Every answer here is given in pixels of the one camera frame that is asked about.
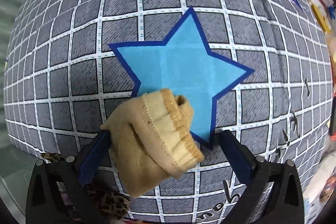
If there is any leopard print scarf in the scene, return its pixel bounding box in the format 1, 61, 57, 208
40, 152, 132, 224

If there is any beige sock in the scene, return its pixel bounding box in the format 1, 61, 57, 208
101, 89, 205, 198

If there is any grey checked star mat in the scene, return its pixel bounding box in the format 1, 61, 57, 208
1, 0, 333, 223

